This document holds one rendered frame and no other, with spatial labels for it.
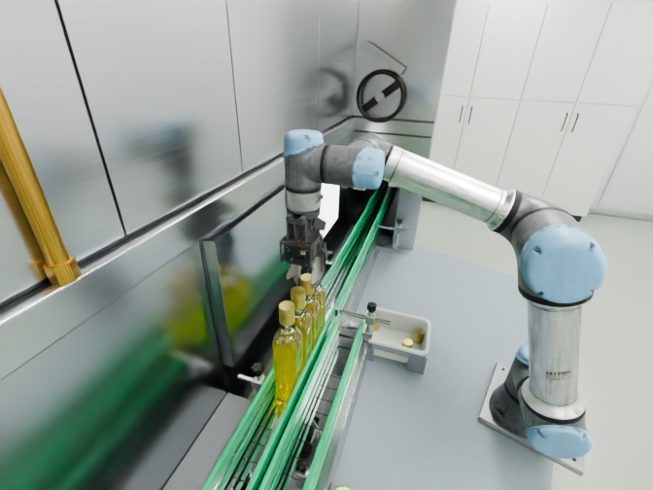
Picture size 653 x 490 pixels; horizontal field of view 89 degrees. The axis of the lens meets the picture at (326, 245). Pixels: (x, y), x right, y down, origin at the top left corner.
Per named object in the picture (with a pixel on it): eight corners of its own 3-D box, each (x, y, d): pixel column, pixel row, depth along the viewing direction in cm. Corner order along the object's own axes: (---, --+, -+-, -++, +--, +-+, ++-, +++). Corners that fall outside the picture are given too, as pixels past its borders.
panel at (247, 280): (332, 218, 156) (335, 144, 139) (338, 219, 155) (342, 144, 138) (223, 364, 80) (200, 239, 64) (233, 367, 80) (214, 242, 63)
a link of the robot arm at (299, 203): (292, 180, 73) (328, 185, 71) (293, 199, 75) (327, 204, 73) (278, 191, 66) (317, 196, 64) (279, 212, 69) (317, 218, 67)
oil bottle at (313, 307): (301, 349, 98) (300, 290, 88) (319, 354, 97) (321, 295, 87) (293, 364, 94) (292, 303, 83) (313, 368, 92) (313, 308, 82)
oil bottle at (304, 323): (293, 364, 94) (292, 303, 83) (312, 369, 92) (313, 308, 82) (285, 379, 89) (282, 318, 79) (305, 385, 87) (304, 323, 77)
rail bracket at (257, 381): (245, 391, 86) (240, 353, 80) (269, 399, 84) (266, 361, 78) (237, 403, 83) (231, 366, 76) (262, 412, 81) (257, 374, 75)
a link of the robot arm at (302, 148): (319, 137, 59) (275, 133, 61) (319, 196, 64) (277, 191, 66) (331, 129, 65) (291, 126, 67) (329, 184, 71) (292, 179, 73)
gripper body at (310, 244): (279, 264, 73) (276, 214, 67) (293, 246, 80) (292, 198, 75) (312, 270, 71) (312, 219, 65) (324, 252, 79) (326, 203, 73)
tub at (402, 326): (366, 323, 127) (368, 304, 123) (427, 337, 122) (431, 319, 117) (356, 356, 113) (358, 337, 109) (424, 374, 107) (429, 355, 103)
